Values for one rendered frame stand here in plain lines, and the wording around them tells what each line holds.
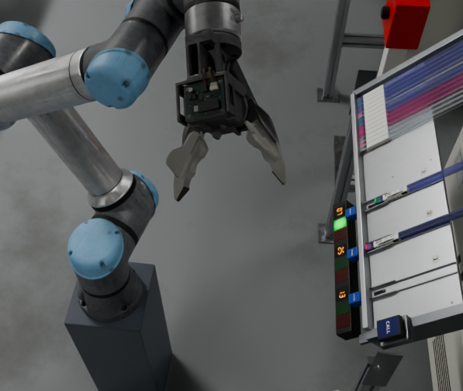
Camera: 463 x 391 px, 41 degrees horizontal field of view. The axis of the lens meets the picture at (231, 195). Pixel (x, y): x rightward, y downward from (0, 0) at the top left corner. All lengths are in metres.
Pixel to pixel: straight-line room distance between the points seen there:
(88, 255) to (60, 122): 0.28
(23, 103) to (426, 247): 0.81
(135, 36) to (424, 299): 0.74
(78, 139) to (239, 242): 1.06
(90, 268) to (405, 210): 0.68
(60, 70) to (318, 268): 1.45
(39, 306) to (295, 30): 1.71
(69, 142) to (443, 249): 0.77
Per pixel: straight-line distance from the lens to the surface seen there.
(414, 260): 1.30
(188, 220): 2.26
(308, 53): 2.89
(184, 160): 0.81
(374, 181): 1.46
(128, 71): 0.81
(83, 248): 1.32
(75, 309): 1.51
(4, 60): 1.17
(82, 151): 1.29
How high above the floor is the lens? 1.87
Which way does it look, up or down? 53 degrees down
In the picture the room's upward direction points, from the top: straight up
